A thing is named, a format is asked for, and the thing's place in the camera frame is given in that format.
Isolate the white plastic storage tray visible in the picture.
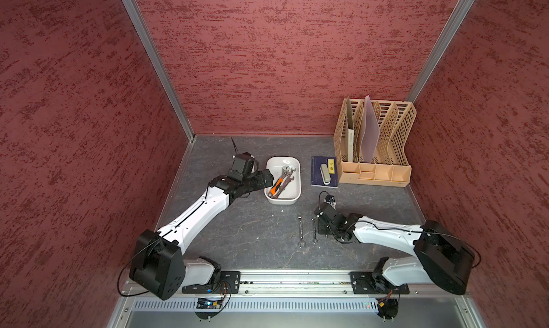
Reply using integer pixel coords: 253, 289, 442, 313
264, 157, 302, 205

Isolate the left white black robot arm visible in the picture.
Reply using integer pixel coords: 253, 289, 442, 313
130, 169, 274, 300

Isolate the beige stapler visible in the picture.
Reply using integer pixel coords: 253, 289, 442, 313
320, 164, 332, 186

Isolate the large silver combination wrench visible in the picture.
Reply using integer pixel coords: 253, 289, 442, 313
274, 166, 296, 199

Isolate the small silver combination wrench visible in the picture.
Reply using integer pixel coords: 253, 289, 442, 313
311, 217, 318, 245

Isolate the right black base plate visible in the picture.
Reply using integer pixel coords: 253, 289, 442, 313
349, 272, 410, 295

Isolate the aluminium front rail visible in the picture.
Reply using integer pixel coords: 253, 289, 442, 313
122, 269, 470, 298

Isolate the translucent plastic folder sheet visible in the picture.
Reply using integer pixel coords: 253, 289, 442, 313
359, 96, 380, 163

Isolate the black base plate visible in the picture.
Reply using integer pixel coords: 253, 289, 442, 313
182, 270, 241, 295
349, 272, 410, 295

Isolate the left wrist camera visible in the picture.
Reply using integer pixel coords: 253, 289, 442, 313
227, 152, 257, 182

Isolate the white booklet in organizer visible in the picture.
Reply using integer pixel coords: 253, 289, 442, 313
345, 129, 355, 162

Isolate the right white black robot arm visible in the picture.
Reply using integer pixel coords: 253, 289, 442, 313
314, 203, 475, 295

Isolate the dark blue notebook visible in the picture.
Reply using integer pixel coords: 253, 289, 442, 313
310, 156, 338, 188

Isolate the tan plastic file organizer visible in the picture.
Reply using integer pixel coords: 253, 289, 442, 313
333, 97, 417, 187

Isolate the medium silver combination wrench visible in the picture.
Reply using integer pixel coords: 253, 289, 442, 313
297, 215, 307, 248

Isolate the orange handled adjustable wrench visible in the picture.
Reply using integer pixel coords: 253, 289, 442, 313
267, 177, 285, 198

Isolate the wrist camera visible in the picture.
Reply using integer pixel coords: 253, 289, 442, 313
227, 152, 257, 182
315, 202, 339, 221

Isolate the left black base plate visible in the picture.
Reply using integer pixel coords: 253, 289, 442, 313
182, 270, 241, 295

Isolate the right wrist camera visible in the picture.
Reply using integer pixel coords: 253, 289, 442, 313
315, 202, 339, 221

